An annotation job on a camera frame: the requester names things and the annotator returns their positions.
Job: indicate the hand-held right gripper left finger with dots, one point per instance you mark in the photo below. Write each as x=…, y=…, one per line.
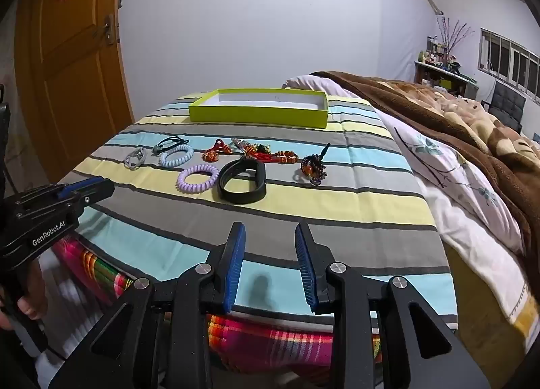
x=234, y=271

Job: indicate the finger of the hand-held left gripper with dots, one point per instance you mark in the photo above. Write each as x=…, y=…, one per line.
x=67, y=191
x=97, y=192

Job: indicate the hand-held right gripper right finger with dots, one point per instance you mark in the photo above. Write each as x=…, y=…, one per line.
x=304, y=271

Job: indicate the black wristband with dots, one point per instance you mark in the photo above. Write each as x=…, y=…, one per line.
x=253, y=195

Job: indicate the dark beaded charm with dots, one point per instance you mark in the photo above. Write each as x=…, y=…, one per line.
x=314, y=169

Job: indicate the green shallow cardboard box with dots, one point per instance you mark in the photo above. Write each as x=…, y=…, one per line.
x=253, y=116

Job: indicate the person's left hand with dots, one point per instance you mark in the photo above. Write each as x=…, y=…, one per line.
x=26, y=306

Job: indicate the colourful plaid cloth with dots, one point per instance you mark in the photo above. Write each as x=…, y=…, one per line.
x=270, y=342

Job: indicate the orange wooden door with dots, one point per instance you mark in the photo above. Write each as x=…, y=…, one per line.
x=71, y=89

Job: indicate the red orange knot charm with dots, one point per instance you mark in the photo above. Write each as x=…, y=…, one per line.
x=211, y=155

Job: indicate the silver hair clip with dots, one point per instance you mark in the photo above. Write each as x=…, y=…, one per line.
x=239, y=144

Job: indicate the metal door latch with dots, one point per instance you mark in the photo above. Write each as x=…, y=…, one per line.
x=109, y=30

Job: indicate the white floral quilt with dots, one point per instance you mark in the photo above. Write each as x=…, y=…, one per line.
x=455, y=203

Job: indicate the brown plush blanket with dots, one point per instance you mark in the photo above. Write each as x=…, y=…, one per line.
x=476, y=148

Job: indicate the cluttered wooden shelf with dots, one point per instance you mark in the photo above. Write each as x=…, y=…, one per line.
x=443, y=76

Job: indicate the black chair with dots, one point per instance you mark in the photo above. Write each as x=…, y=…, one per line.
x=506, y=104

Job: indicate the purple flower branches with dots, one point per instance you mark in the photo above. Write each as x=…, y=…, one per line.
x=451, y=32

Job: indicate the barred window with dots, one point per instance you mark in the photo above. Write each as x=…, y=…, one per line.
x=506, y=59

